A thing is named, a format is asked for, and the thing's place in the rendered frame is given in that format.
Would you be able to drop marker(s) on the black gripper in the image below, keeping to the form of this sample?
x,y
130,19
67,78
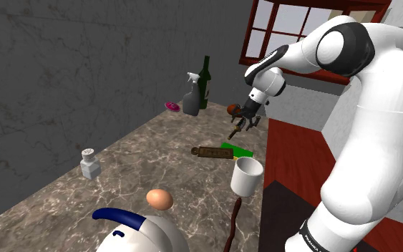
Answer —
x,y
251,107

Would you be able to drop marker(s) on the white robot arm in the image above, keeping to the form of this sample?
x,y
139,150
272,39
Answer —
x,y
379,139

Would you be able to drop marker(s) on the red round fruit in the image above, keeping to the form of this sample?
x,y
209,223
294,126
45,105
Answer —
x,y
232,108

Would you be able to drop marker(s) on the green and yellow sponge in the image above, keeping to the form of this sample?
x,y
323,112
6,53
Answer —
x,y
241,150

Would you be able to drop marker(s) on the dark green glass bottle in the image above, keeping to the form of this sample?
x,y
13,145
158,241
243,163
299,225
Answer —
x,y
205,83

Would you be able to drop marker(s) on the grey spray bottle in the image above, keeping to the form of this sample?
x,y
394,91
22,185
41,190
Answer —
x,y
191,103

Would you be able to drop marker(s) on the white cup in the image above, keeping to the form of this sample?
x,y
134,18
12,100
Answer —
x,y
245,179

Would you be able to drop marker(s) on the pink round disc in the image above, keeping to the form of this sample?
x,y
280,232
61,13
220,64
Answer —
x,y
172,106

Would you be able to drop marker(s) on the brown wavy stick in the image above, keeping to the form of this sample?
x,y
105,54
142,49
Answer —
x,y
234,220

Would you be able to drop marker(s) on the red framed window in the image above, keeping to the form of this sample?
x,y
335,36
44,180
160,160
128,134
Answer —
x,y
285,24

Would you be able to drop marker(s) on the dark robot stand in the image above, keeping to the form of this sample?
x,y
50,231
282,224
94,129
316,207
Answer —
x,y
281,216

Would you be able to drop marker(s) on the brown egg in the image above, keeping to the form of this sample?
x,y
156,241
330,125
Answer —
x,y
159,199

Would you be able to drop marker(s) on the white salt shaker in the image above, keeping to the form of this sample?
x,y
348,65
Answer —
x,y
90,167

